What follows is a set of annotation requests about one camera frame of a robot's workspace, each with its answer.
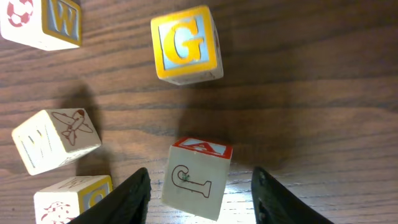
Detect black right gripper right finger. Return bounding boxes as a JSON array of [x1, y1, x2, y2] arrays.
[[251, 167, 333, 224]]

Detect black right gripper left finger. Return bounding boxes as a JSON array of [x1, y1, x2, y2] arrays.
[[69, 167, 151, 224]]

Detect white block cane picture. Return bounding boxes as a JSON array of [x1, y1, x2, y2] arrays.
[[162, 138, 233, 221]]

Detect white block airplane picture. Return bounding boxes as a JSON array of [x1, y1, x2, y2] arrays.
[[12, 108, 102, 175]]

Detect wooden block yellow trim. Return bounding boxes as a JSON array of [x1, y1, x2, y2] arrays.
[[34, 175, 113, 224]]

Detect yellow letter G block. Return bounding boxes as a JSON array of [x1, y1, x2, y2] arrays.
[[150, 5, 224, 85]]

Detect yellow letter W block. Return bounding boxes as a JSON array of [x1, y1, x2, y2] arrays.
[[1, 0, 82, 51]]

